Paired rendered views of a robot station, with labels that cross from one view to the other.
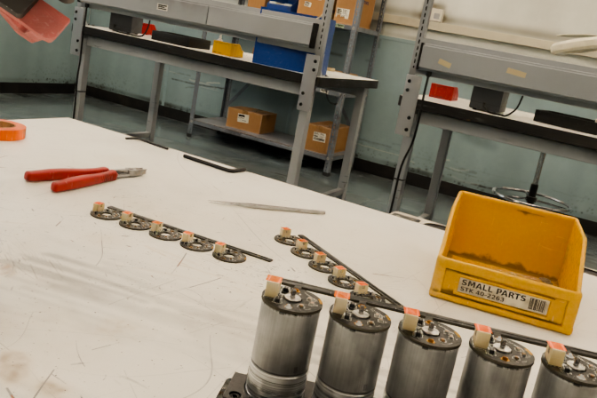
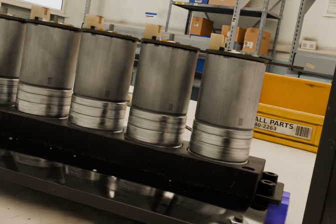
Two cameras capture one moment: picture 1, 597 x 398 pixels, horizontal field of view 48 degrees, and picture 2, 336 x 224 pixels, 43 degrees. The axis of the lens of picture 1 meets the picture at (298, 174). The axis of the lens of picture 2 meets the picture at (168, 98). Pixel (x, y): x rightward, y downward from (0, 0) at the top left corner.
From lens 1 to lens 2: 0.18 m
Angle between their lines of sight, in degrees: 12
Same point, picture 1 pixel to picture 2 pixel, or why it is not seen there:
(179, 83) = not seen: hidden behind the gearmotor
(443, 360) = (110, 46)
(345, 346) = (30, 40)
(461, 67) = (321, 67)
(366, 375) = (50, 68)
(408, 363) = (82, 53)
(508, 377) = (164, 55)
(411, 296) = not seen: hidden behind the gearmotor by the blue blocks
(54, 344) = not seen: outside the picture
